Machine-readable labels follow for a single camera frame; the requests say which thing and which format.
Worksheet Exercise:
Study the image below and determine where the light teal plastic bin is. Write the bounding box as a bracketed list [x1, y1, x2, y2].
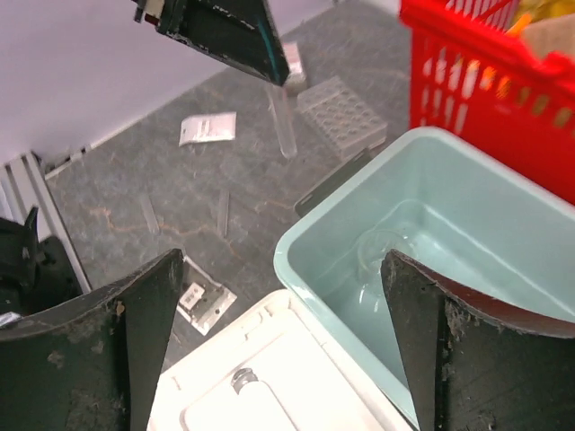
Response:
[273, 128, 574, 421]

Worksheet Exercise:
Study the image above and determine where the clear test tube on table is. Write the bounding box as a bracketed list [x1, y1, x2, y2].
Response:
[138, 193, 160, 234]

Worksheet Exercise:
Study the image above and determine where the clear test tube rack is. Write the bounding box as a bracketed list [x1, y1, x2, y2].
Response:
[296, 76, 387, 160]

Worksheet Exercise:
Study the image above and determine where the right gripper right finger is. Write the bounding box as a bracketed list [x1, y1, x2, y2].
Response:
[381, 250, 574, 430]

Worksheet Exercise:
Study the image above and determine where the slotted cable duct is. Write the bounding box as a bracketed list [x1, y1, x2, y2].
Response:
[1, 153, 92, 294]

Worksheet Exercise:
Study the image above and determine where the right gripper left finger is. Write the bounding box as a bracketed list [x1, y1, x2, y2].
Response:
[1, 249, 183, 430]

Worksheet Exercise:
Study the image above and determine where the white powder sachet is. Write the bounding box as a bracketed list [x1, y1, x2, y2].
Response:
[179, 112, 236, 146]

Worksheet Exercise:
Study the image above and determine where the black powder sachet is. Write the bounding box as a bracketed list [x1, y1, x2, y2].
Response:
[176, 256, 237, 336]

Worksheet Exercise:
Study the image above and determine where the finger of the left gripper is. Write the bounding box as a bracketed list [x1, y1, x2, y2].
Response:
[134, 0, 289, 87]

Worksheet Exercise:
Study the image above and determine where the white bin lid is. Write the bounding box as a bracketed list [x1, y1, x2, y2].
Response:
[147, 290, 410, 431]

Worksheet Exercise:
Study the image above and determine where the red plastic shopping basket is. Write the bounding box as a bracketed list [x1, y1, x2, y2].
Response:
[400, 1, 574, 202]

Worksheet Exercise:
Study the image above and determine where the clear glass test tube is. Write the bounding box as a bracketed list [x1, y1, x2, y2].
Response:
[266, 84, 297, 159]

